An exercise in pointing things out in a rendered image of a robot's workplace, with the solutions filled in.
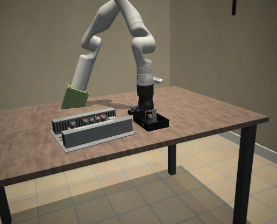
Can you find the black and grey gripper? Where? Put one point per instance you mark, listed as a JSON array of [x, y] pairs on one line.
[[145, 92]]

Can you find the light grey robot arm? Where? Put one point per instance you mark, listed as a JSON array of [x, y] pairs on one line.
[[143, 43]]

